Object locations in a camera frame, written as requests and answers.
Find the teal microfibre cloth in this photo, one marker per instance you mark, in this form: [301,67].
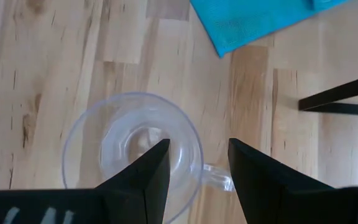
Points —
[244,21]

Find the clear glass cup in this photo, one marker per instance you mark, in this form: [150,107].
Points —
[129,124]

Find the wooden shelf black frame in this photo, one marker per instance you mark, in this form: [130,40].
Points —
[337,93]

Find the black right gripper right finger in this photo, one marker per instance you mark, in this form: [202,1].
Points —
[266,193]

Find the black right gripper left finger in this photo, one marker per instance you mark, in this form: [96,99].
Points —
[148,193]

